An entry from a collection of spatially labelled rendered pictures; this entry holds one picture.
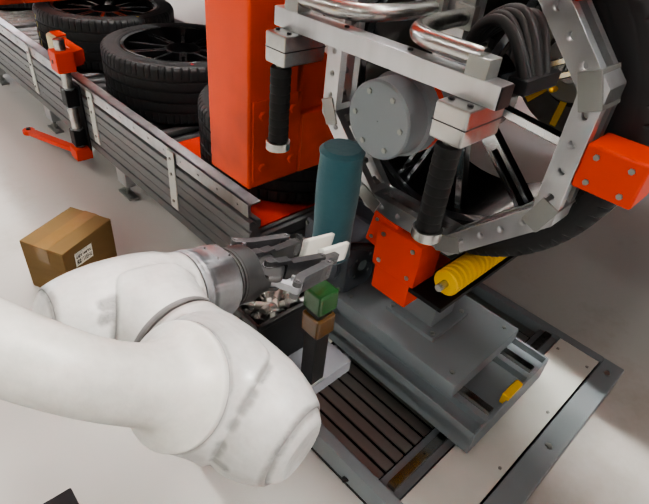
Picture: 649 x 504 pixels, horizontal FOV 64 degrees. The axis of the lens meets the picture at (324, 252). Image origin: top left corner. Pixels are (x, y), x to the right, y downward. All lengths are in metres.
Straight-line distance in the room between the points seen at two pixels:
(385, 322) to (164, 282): 0.93
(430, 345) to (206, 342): 0.99
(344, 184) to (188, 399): 0.68
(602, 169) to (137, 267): 0.64
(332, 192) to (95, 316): 0.61
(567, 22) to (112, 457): 1.27
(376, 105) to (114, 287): 0.51
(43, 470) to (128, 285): 0.97
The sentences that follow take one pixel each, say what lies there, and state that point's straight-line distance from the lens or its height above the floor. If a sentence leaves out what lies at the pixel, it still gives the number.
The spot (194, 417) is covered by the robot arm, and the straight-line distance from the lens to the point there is 0.40.
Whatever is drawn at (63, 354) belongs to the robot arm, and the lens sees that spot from 0.35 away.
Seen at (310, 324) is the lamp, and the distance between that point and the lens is 0.81.
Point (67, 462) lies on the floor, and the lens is 1.43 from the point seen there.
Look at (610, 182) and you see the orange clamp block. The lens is 0.85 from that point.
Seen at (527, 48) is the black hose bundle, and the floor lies 1.01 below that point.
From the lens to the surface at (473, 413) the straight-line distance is 1.33.
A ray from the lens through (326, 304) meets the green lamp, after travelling 0.78.
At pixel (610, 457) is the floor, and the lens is 1.63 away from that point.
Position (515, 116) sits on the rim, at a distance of 1.00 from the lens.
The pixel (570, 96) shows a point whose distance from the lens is 1.36.
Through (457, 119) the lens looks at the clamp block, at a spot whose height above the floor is 0.94.
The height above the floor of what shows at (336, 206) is 0.63.
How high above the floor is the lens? 1.17
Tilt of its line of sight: 37 degrees down
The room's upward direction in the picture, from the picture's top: 7 degrees clockwise
